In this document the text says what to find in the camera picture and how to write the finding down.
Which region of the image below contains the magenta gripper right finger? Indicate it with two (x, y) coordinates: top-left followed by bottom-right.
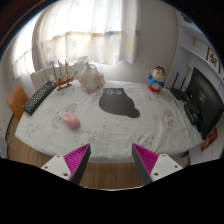
(132, 144), (182, 185)

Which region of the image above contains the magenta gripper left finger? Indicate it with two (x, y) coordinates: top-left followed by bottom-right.
(42, 144), (91, 185)

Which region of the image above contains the pink computer mouse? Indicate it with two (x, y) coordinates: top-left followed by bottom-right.
(63, 112), (80, 130)

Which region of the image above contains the black cat mouse pad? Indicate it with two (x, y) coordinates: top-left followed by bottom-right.
(99, 88), (140, 118)

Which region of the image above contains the white patterned tablecloth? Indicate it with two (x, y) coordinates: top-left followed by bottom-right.
(15, 81), (202, 163)

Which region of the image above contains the red paper decoration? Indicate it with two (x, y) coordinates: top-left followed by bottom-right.
(201, 128), (218, 151)

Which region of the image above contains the black wifi router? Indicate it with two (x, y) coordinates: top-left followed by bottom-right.
(170, 75), (188, 101)

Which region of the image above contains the black keyboard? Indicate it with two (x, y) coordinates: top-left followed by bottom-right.
(23, 81), (55, 115)

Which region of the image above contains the wooden model sailing ship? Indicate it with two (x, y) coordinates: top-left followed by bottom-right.
(52, 62), (77, 91)

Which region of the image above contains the cartoon boy figurine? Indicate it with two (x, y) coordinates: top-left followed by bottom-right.
(147, 66), (166, 93)

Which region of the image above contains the orange wooden chair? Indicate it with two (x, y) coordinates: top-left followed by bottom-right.
(6, 83), (29, 120)

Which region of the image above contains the black monitor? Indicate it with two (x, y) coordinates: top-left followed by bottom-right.
(184, 68), (224, 140)

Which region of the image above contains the white radiator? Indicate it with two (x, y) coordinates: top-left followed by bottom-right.
(30, 67), (54, 90)

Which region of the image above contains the framed calligraphy picture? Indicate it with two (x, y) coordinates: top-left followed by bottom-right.
(206, 48), (220, 73)

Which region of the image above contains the white sheer curtain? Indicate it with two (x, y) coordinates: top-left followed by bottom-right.
(10, 0), (140, 78)

